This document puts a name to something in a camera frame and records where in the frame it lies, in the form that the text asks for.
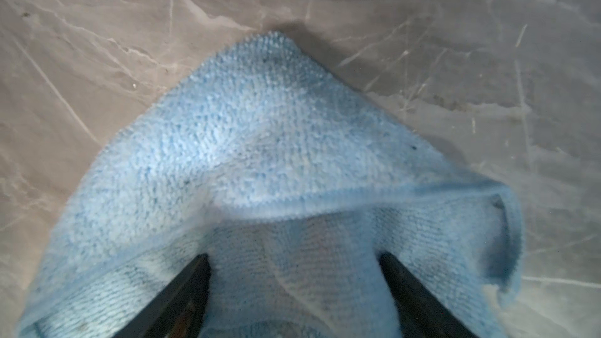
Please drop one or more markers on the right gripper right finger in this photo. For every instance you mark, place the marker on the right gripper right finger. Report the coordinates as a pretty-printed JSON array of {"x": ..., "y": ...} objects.
[{"x": 421, "y": 314}]

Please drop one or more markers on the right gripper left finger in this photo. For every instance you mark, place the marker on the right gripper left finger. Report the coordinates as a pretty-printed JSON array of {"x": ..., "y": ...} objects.
[{"x": 178, "y": 310}]

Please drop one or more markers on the light blue microfibre cloth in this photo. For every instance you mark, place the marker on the light blue microfibre cloth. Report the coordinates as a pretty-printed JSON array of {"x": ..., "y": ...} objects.
[{"x": 293, "y": 185}]

